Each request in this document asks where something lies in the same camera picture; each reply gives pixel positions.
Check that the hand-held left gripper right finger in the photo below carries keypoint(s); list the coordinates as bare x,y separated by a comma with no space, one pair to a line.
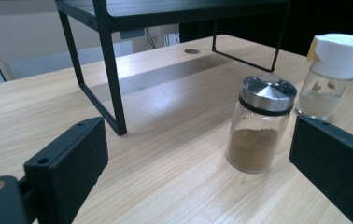
336,165

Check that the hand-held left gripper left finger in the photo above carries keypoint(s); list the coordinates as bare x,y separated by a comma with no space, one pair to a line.
68,165

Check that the brown spice jar metal lid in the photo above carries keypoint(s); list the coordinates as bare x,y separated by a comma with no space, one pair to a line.
252,149

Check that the black metal shelf rack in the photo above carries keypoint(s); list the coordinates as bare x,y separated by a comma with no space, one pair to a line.
110,68

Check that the clear seasoning jar white lid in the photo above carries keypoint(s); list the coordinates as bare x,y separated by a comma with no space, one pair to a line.
339,56

